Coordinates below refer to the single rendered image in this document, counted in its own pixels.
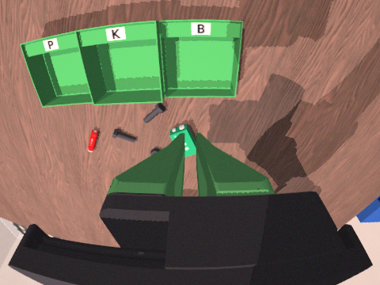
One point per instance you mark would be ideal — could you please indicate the green three-compartment tray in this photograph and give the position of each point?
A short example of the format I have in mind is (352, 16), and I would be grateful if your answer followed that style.
(189, 62)

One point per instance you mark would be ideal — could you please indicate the green 9v battery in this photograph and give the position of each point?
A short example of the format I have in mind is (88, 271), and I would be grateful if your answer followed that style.
(190, 143)

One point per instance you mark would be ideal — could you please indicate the red battery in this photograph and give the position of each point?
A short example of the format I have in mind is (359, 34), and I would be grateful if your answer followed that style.
(92, 141)

